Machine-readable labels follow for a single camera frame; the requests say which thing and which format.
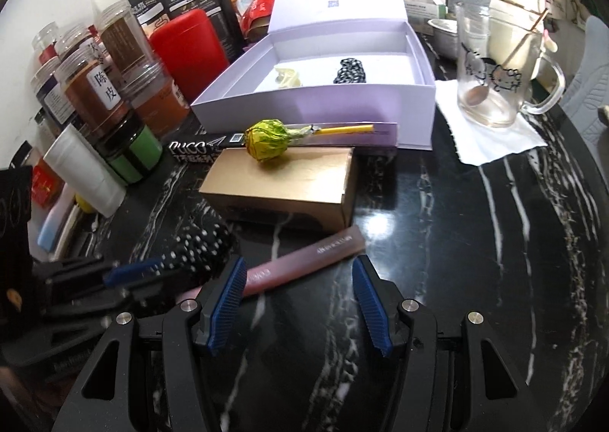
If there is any yellow lollipop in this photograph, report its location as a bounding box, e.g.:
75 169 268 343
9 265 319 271
244 119 375 163

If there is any short orange label jar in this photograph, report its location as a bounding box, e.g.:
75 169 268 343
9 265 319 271
123 63 190 138

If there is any lilac gift box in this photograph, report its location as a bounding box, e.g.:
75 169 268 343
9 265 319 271
191 0 435 150

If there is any red snack bag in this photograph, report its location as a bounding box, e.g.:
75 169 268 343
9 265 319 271
239 0 274 42

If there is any steel cup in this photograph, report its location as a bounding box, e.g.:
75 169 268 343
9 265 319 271
427 19 458 61

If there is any black polka dot scrunchie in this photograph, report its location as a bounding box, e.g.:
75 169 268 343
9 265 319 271
161 221 236 276

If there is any dark purple label jar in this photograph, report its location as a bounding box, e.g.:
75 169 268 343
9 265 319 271
30 57 77 130

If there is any red label spice jar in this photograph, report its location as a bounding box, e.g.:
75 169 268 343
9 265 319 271
20 141 64 209

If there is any pink lip gloss tube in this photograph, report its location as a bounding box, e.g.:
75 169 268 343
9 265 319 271
176 223 368 305

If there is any cream water bottle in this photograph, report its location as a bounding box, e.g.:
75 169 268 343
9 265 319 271
487 0 546 61

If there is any grey chair back near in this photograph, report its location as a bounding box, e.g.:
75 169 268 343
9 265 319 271
561 16 608 174

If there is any brown herb jar front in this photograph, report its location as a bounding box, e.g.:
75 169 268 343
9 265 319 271
55 48 130 138

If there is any green label black jar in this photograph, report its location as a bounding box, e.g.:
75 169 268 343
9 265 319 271
95 112 163 185

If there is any white medicine box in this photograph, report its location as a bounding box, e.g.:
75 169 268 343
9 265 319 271
403 0 447 34

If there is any gold cardboard box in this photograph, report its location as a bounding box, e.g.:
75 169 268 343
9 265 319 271
199 147 356 232

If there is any red cylindrical canister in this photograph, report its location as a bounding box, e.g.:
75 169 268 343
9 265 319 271
149 10 229 103

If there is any white paper napkin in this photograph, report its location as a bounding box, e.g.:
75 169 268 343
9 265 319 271
435 80 547 166

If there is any cream hair claw clip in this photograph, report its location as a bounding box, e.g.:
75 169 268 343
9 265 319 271
274 67 301 89

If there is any black Puco pen box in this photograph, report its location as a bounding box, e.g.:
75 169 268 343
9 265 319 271
167 132 245 165

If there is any black white gingham scrunchie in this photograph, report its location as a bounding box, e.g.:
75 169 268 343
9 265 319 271
333 58 367 84

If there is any glass Hello Kitty mug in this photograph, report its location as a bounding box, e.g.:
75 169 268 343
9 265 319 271
455 2 566 128

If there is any tall brown jar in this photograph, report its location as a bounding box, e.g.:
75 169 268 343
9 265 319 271
97 0 156 84

